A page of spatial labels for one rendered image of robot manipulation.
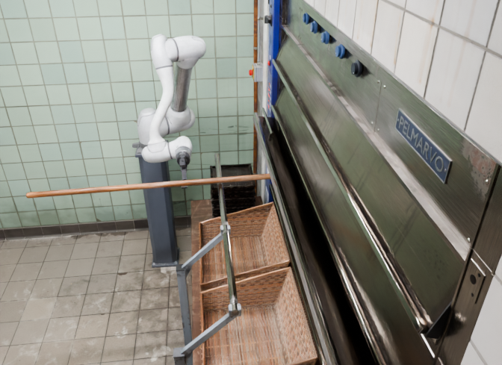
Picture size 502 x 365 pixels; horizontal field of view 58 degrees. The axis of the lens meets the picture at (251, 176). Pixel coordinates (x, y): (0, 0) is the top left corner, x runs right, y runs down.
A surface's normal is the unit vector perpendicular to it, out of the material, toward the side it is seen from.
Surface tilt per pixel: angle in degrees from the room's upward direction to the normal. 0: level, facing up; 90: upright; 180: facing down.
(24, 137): 90
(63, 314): 0
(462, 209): 90
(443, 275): 70
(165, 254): 90
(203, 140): 90
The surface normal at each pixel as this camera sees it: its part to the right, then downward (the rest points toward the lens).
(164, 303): 0.00, -0.86
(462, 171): -0.99, 0.06
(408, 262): -0.93, -0.23
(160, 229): 0.08, 0.52
